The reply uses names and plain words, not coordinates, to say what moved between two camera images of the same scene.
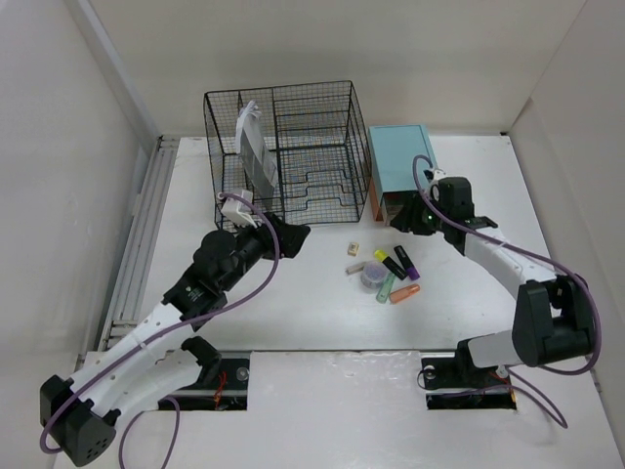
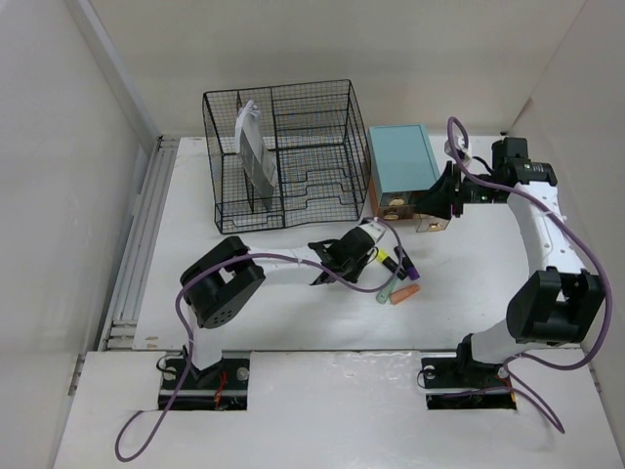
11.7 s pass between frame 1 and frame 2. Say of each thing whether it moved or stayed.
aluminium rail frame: stayed
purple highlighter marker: stayed
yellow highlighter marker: stayed
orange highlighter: stayed
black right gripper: moved
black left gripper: moved
